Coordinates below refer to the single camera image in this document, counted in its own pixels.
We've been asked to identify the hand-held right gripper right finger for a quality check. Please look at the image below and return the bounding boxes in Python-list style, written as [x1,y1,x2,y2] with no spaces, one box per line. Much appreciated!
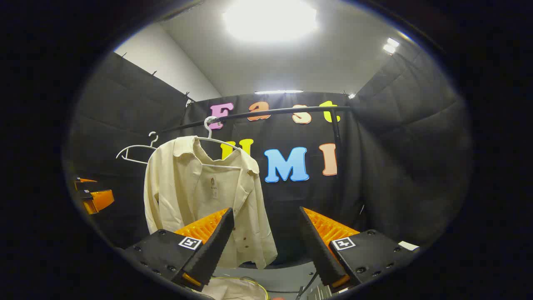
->
[299,206,420,292]

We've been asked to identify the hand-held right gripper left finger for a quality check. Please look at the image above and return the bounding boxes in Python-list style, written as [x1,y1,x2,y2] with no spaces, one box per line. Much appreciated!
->
[123,207,235,292]

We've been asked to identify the white laundry hamper yellow rim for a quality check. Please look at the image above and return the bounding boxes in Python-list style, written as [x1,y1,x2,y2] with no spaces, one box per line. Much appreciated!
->
[196,276,270,300]

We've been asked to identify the cream button-up shirt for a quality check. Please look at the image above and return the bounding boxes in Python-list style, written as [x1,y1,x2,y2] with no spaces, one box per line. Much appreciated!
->
[144,135,278,270]

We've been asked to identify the white plastic hanger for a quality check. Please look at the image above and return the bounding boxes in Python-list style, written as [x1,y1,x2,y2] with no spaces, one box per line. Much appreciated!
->
[116,131,159,165]
[196,117,243,170]

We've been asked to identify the black clothes rack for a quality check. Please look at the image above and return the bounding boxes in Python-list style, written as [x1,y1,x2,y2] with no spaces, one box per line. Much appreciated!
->
[158,105,354,180]

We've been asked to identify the grey slatted panel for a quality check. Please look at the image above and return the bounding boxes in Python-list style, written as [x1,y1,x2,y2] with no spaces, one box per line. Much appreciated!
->
[306,283,340,300]

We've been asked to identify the black backdrop cloth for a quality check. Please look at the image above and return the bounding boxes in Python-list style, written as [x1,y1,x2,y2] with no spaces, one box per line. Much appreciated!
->
[65,40,473,267]

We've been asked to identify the large round ceiling light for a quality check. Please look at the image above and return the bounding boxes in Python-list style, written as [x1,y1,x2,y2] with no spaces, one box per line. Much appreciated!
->
[223,0,319,42]

